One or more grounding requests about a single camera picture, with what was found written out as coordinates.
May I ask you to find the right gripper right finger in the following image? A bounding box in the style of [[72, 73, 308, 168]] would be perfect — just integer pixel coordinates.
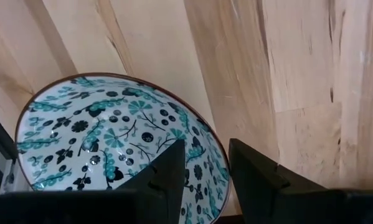
[[229, 138, 329, 224]]

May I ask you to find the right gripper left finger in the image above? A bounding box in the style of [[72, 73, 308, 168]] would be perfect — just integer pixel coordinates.
[[116, 139, 187, 224]]

